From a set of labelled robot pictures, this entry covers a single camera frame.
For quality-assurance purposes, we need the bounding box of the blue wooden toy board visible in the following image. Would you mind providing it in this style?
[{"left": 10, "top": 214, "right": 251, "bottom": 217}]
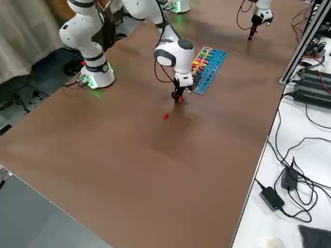
[{"left": 190, "top": 46, "right": 228, "bottom": 95}]

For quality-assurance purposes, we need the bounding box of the black USB hub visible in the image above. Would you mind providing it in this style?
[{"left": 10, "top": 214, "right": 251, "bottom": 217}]
[{"left": 304, "top": 38, "right": 327, "bottom": 68}]

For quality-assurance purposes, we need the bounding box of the black finned power supply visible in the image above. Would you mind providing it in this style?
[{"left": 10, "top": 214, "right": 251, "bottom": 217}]
[{"left": 293, "top": 67, "right": 331, "bottom": 110}]

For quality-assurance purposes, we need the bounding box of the brown hanging cloth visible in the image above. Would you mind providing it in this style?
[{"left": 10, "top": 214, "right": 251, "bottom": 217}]
[{"left": 97, "top": 0, "right": 117, "bottom": 52}]

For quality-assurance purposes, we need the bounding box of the black power adapter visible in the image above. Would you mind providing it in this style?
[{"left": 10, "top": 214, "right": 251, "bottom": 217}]
[
  {"left": 259, "top": 185, "right": 285, "bottom": 212},
  {"left": 280, "top": 162, "right": 301, "bottom": 192}
]

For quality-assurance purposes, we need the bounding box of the white curtain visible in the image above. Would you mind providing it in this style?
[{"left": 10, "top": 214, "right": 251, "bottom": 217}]
[{"left": 0, "top": 0, "right": 68, "bottom": 85}]

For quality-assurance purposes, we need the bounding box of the white round object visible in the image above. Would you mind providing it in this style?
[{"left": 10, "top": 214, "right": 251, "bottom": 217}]
[{"left": 266, "top": 236, "right": 284, "bottom": 248}]

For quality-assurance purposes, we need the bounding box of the dark grey cloth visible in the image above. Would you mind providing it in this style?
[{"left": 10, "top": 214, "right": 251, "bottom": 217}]
[{"left": 297, "top": 224, "right": 331, "bottom": 248}]

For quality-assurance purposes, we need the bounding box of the aluminium frame post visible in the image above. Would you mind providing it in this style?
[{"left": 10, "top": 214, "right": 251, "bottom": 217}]
[{"left": 278, "top": 0, "right": 331, "bottom": 84}]

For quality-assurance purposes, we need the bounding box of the black desk cable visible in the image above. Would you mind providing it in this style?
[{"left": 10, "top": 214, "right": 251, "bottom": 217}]
[{"left": 274, "top": 92, "right": 331, "bottom": 223}]

